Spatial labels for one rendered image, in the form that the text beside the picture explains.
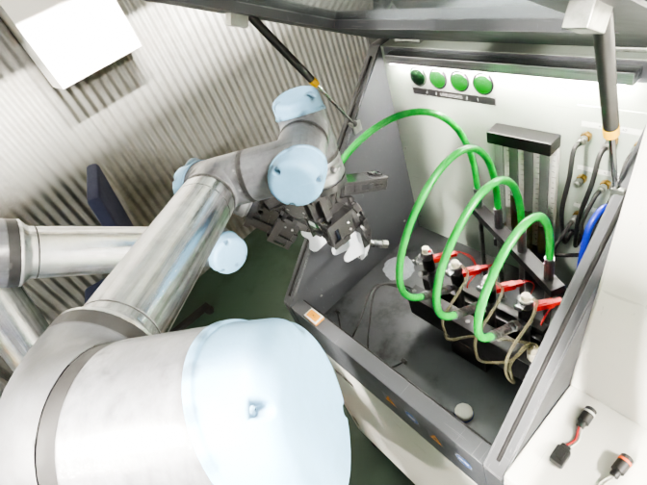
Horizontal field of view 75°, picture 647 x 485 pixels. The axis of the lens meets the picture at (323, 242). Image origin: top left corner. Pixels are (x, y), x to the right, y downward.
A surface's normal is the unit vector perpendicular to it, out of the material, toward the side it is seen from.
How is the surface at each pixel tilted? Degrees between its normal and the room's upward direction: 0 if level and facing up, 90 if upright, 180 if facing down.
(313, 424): 83
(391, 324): 0
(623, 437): 0
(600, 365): 76
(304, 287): 90
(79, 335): 34
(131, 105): 90
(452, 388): 0
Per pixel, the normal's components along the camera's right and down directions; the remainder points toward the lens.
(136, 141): 0.69, 0.30
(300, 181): -0.05, 0.68
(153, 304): 0.82, -0.42
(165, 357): -0.30, -0.80
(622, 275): -0.77, 0.42
